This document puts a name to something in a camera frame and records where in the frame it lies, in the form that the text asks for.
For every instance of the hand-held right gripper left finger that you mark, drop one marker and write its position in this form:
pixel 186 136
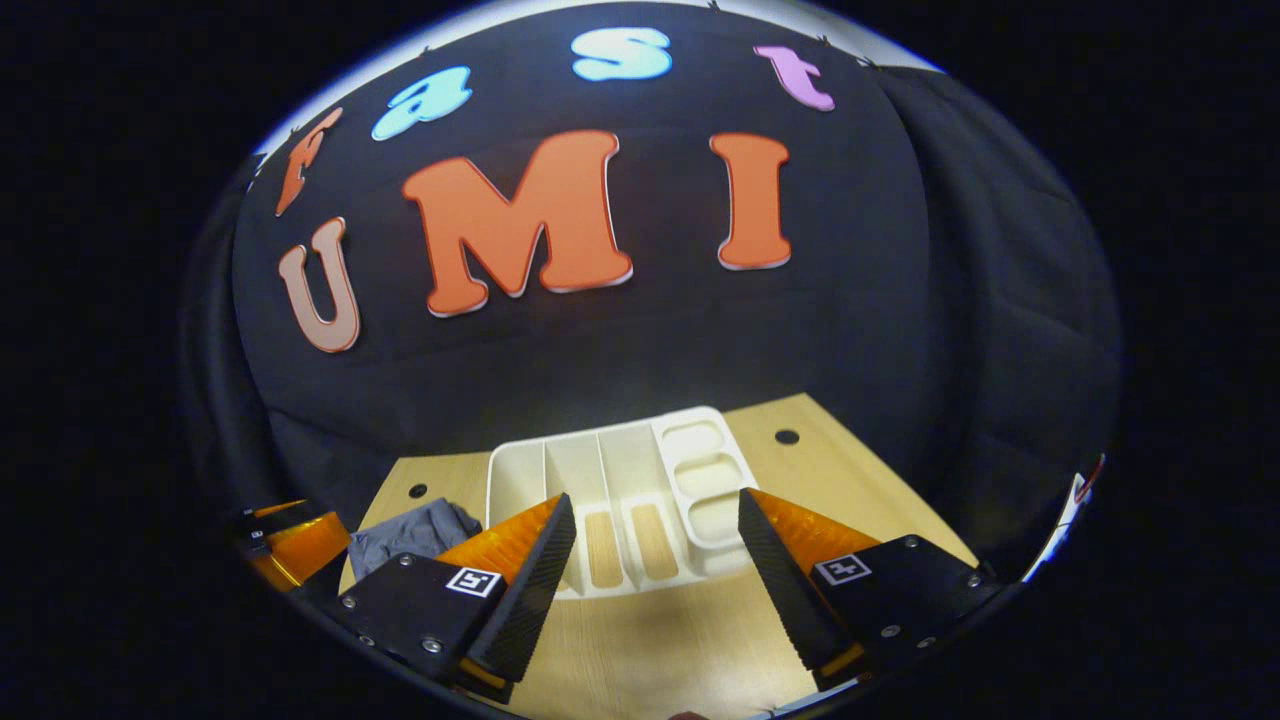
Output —
pixel 525 600

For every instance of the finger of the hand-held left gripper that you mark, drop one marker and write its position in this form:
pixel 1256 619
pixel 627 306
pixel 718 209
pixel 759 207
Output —
pixel 300 545

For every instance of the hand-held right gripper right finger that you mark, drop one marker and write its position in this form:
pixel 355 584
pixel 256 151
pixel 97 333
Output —
pixel 780 590

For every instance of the grey schoolbag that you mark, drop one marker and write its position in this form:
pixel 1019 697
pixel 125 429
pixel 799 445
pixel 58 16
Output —
pixel 420 530

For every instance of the white bookshelf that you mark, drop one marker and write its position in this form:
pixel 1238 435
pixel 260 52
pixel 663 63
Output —
pixel 640 480

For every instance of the black backdrop cloth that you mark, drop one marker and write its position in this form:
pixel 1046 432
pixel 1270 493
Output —
pixel 620 350

